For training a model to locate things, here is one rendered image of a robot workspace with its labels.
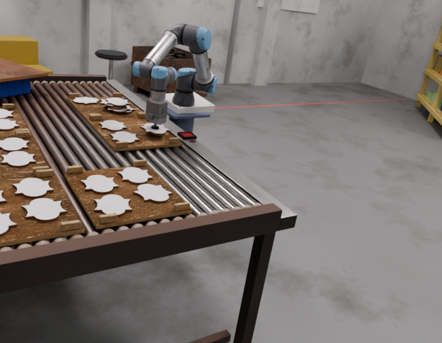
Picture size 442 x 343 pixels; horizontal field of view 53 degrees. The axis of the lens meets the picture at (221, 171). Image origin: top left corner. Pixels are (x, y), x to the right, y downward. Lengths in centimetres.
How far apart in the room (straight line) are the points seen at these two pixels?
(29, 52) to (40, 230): 468
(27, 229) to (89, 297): 123
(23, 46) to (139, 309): 412
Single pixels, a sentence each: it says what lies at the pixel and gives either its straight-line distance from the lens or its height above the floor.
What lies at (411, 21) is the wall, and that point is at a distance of 1014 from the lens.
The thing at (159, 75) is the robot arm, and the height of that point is 125.
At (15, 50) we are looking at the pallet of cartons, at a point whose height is 59.
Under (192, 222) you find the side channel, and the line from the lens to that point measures 148.
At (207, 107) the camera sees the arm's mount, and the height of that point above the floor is 91.
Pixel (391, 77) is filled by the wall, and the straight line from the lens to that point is 1028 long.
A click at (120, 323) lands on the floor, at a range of 248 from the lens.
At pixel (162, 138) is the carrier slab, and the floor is 94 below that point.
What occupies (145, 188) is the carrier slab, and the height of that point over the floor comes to 95.
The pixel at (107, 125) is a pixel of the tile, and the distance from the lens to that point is 232.
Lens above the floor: 170
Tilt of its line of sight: 23 degrees down
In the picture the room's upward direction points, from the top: 9 degrees clockwise
